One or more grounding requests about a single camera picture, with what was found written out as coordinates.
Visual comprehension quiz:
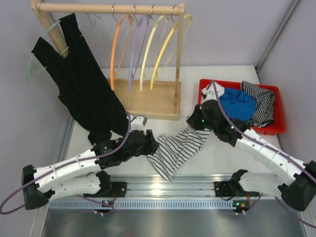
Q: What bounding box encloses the cream plastic hanger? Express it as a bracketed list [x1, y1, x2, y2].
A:
[139, 15, 169, 91]

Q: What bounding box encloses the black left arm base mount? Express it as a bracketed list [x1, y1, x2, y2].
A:
[83, 182, 127, 198]

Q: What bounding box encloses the red plastic bin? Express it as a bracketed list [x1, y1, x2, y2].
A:
[198, 79, 286, 135]

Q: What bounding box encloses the orange plastic hanger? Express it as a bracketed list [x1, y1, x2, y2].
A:
[110, 4, 134, 91]

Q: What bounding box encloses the aluminium mounting rail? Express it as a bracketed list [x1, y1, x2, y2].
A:
[39, 174, 307, 199]

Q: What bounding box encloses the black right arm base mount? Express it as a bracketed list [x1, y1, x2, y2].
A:
[214, 181, 247, 200]

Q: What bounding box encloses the striped garment in bin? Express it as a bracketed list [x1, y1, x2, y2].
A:
[241, 81, 276, 127]

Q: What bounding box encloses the white garment in bin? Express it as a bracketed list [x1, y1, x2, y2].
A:
[200, 82, 225, 104]

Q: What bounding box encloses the slotted white cable duct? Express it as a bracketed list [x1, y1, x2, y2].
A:
[49, 198, 249, 211]

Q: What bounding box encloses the blue garment in bin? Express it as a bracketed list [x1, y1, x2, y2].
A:
[219, 88, 257, 121]

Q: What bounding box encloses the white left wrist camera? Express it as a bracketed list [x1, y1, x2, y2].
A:
[131, 115, 148, 130]

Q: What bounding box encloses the black white striped tank top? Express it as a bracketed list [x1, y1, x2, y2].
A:
[146, 125, 212, 182]

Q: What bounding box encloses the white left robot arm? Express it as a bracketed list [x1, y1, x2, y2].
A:
[22, 129, 159, 210]

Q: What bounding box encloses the green plastic hanger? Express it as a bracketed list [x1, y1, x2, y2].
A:
[27, 12, 102, 81]

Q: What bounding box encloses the wooden clothes rack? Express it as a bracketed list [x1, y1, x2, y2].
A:
[30, 0, 185, 120]

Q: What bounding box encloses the yellow plastic hanger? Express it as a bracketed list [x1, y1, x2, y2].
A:
[150, 14, 193, 90]

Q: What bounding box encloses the purple plastic hanger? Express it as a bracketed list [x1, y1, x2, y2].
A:
[128, 4, 149, 91]

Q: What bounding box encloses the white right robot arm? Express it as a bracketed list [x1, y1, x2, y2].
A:
[187, 100, 316, 211]

